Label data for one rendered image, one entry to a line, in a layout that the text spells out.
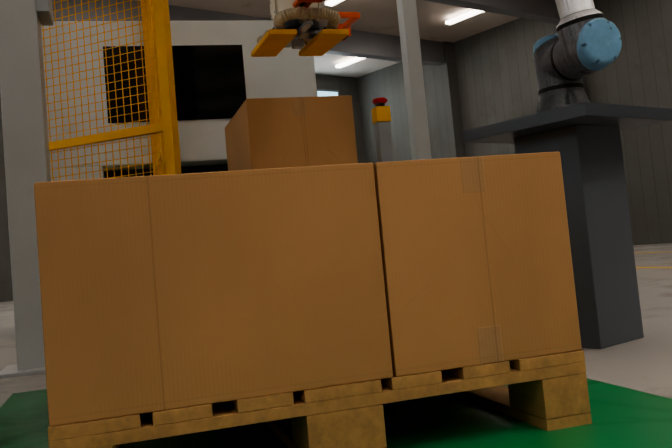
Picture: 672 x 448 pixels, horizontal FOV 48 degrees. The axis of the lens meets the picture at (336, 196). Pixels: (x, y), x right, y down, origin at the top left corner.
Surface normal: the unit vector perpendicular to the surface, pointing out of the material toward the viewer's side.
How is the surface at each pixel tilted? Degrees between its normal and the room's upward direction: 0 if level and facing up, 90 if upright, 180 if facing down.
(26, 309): 90
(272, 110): 90
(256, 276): 90
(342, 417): 90
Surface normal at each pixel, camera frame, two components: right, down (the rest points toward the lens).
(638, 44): -0.79, 0.03
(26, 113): 0.27, -0.09
